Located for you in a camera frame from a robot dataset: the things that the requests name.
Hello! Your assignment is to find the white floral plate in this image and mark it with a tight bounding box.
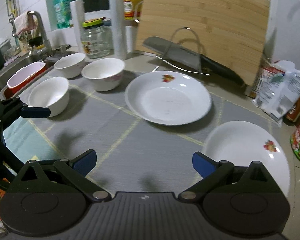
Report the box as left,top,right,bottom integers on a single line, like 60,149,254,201
203,121,290,196
125,71,212,126

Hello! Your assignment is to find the white bowl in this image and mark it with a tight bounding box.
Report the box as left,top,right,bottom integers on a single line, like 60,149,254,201
28,76,70,118
54,53,85,79

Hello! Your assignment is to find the white bowl floral rim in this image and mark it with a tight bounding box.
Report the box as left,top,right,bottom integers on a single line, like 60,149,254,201
81,58,126,92

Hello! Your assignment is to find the steel kitchen faucet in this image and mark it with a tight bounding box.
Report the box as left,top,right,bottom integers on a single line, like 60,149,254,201
27,10,53,56

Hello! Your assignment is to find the stainless steel sink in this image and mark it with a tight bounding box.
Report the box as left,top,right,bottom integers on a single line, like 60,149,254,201
0,51,74,101

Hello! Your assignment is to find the red white plastic basin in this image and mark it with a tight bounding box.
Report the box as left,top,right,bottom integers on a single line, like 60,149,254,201
7,61,46,94

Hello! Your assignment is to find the grey checked table mat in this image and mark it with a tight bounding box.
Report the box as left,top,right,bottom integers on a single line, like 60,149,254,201
2,67,281,196

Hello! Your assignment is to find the pink dish cloth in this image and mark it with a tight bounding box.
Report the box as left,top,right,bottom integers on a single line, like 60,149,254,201
14,11,37,35

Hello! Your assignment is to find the white plastic food bag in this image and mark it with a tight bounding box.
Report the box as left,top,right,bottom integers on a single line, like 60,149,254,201
252,60,300,126

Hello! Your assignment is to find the glass jar green lid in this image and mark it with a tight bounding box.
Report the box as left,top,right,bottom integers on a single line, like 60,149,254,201
81,18,110,59

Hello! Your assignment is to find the green dish soap bottle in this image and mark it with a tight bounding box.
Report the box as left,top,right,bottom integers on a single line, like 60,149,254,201
53,0,71,29

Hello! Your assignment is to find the cling film roll short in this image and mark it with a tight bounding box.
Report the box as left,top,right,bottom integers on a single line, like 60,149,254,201
70,0,85,53

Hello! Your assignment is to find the bamboo cutting board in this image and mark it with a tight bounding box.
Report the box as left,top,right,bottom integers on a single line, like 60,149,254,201
135,0,270,86

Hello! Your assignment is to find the cling film roll tall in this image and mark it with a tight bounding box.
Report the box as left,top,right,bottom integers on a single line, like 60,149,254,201
109,0,127,60

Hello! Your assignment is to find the brown oil bottle yellow label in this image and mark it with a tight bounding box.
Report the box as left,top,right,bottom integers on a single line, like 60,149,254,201
123,0,143,27

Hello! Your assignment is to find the black handled cleaver knife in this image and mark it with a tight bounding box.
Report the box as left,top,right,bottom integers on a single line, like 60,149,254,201
142,36,245,87

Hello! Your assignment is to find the metal wire rack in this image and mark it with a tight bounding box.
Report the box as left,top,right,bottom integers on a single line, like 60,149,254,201
143,27,210,77

